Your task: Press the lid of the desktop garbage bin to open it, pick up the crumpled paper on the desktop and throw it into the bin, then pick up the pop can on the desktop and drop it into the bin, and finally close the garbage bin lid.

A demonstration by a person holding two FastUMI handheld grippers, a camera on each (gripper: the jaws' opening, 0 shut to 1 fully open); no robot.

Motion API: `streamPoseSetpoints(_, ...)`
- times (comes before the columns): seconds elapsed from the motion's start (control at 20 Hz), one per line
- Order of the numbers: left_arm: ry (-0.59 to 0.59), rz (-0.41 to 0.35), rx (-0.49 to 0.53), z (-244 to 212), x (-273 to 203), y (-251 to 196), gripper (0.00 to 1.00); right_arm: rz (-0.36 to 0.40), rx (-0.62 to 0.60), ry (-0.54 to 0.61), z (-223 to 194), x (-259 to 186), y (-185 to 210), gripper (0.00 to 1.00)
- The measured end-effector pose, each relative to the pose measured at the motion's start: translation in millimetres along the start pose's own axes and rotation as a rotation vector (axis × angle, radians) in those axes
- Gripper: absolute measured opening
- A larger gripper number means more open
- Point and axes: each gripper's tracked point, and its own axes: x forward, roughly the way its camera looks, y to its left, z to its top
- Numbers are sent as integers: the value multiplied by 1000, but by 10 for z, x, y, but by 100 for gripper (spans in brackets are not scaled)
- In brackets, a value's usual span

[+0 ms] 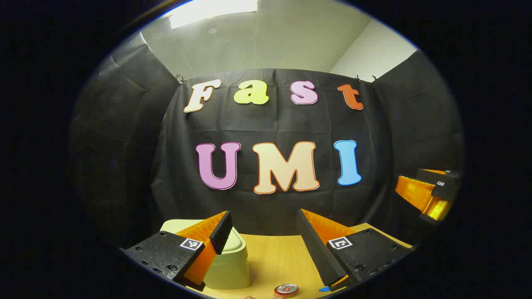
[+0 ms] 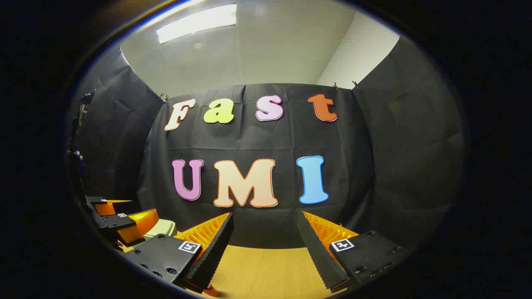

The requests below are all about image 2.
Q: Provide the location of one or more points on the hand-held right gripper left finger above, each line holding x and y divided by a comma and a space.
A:
214, 253

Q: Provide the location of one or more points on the black backdrop cloth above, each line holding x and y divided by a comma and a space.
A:
249, 141

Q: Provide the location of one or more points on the wooden desktop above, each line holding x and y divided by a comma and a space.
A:
270, 270

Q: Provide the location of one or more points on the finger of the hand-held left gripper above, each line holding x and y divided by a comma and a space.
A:
109, 206
124, 222

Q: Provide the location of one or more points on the green desktop garbage bin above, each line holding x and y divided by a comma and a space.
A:
164, 227

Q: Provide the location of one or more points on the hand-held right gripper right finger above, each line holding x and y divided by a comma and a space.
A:
318, 253

